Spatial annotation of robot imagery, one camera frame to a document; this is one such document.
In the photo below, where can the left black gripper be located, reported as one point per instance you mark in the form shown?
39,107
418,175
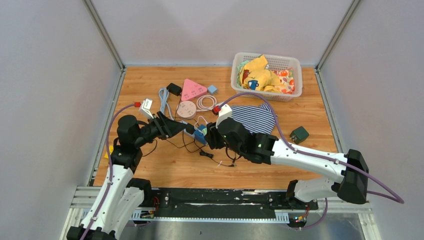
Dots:
166,127

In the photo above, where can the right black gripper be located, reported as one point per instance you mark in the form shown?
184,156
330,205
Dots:
212,136

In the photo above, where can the light blue power strip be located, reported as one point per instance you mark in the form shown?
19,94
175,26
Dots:
192,135

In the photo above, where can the blue cube charger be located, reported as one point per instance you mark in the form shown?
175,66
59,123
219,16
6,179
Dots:
199,136

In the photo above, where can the black adapter with cable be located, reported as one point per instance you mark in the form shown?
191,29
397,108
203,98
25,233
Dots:
202,152

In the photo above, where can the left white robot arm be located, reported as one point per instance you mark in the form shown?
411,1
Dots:
121,193

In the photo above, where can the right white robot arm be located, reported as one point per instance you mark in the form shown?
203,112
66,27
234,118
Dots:
342,175

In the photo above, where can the pink round power strip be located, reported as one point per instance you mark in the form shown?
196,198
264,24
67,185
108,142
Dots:
186,110

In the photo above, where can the blue striped shirt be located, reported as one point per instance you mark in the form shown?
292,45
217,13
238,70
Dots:
256,119

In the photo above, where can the black adapter at back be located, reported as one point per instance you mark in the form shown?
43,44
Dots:
174,89

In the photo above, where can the pink triangular power strip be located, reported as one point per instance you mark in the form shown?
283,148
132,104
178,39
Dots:
192,90

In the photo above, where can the light blue small charger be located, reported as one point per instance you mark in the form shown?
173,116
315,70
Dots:
212,90

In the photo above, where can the yellow clothes in basket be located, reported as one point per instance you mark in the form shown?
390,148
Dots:
256,75

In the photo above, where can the dark green cube charger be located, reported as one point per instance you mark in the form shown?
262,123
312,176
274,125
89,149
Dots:
299,135

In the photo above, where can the white plastic basket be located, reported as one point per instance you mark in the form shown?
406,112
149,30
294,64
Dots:
276,62

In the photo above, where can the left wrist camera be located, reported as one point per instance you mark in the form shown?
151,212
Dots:
145,108

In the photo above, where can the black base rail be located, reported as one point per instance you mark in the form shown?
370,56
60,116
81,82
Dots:
220,205

